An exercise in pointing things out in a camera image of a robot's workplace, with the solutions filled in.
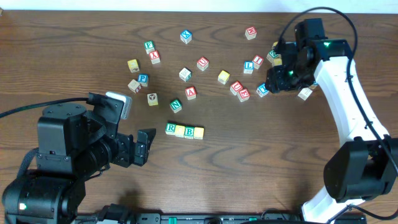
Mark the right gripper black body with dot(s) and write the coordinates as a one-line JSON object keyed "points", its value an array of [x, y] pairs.
{"points": [[277, 81]]}

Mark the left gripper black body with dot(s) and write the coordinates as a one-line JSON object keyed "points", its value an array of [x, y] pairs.
{"points": [[125, 150]]}

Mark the green R block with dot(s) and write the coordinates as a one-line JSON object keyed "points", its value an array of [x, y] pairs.
{"points": [[170, 128]]}

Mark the blue T block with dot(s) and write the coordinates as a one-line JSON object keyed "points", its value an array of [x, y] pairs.
{"points": [[262, 90]]}

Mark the yellow block O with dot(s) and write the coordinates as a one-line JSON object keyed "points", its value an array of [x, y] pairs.
{"points": [[179, 131]]}

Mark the green B block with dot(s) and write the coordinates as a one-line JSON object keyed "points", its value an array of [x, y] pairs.
{"points": [[189, 132]]}

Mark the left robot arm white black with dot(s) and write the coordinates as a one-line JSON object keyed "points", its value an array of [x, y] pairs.
{"points": [[75, 145]]}

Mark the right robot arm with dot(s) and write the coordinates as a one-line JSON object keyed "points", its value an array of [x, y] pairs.
{"points": [[365, 166]]}

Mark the yellow block by Z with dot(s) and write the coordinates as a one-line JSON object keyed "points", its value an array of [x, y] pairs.
{"points": [[277, 62]]}

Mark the white blank block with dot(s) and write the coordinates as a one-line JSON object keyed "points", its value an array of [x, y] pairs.
{"points": [[305, 93]]}

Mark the green Z block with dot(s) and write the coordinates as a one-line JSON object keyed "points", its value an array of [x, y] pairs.
{"points": [[271, 56]]}

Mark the blue D block right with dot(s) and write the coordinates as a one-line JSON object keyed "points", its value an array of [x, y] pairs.
{"points": [[313, 86]]}

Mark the red I block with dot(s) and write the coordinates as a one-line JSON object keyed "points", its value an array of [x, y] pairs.
{"points": [[257, 61]]}

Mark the yellow picture block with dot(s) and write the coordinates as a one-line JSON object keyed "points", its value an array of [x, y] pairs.
{"points": [[152, 99]]}

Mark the blue L block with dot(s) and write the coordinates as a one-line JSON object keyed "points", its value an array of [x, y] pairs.
{"points": [[248, 67]]}

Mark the green N block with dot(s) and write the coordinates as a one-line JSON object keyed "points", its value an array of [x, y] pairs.
{"points": [[176, 106]]}

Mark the red U block lower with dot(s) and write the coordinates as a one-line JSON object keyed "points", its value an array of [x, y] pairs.
{"points": [[236, 87]]}

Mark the red u block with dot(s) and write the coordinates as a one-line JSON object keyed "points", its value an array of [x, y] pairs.
{"points": [[236, 87], [202, 64]]}

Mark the beige red block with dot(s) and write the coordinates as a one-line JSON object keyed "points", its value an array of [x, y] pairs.
{"points": [[134, 86]]}

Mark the blue P block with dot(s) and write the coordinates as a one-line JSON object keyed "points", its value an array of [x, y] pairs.
{"points": [[143, 79]]}

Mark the red block top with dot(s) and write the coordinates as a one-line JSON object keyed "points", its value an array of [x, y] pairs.
{"points": [[250, 33]]}

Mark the red A block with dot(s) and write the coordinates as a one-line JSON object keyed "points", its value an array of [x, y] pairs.
{"points": [[191, 93]]}

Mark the white grey picture block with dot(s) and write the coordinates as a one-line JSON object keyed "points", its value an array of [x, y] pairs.
{"points": [[185, 74]]}

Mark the red U block upper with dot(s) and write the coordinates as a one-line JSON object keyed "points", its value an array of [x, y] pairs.
{"points": [[202, 64]]}

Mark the green F block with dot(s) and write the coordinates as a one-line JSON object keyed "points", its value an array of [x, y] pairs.
{"points": [[149, 46]]}

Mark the blue X block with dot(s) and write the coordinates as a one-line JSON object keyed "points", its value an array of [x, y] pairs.
{"points": [[186, 36]]}

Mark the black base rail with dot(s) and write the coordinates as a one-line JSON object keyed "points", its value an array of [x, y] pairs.
{"points": [[156, 218]]}

